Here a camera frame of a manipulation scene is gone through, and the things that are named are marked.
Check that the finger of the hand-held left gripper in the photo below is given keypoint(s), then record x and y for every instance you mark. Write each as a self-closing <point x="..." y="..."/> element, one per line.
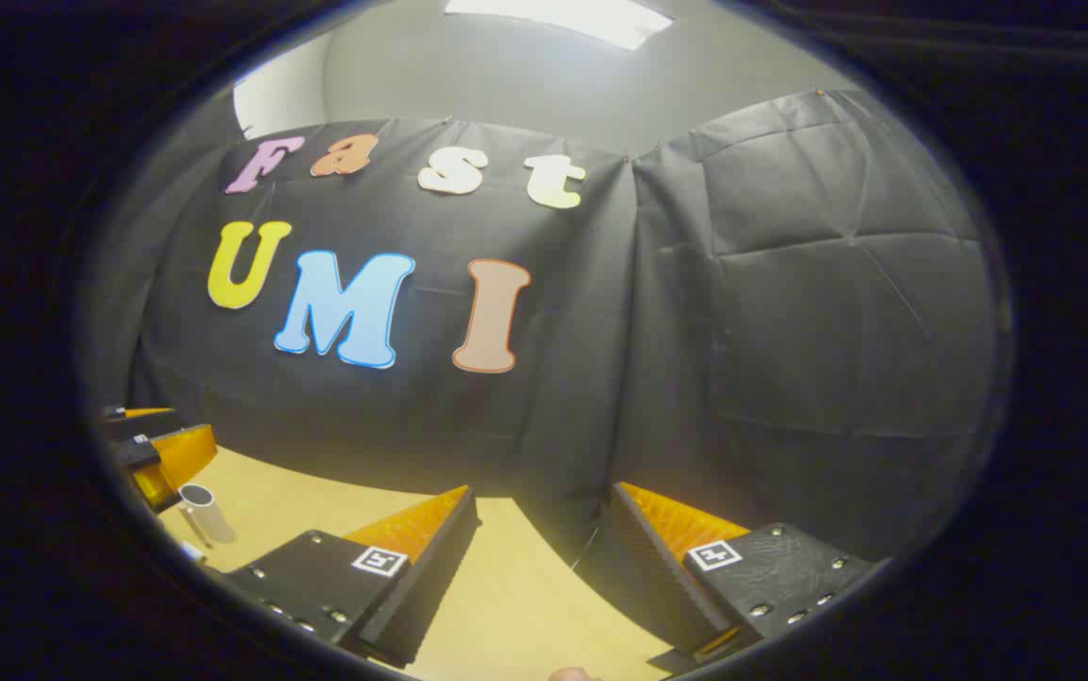
<point x="180" y="459"/>
<point x="142" y="423"/>

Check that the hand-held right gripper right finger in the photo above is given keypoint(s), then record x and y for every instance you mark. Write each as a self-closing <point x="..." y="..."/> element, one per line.
<point x="771" y="577"/>

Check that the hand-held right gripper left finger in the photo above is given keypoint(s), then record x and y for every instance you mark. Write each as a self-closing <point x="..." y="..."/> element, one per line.
<point x="317" y="577"/>

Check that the white cup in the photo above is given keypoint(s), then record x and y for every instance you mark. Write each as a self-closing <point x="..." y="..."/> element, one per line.
<point x="210" y="520"/>

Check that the light wooden desktop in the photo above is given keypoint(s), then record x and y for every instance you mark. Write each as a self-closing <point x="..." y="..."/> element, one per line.
<point x="516" y="586"/>

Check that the black backdrop cloth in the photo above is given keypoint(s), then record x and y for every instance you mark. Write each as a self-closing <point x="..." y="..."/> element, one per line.
<point x="695" y="331"/>

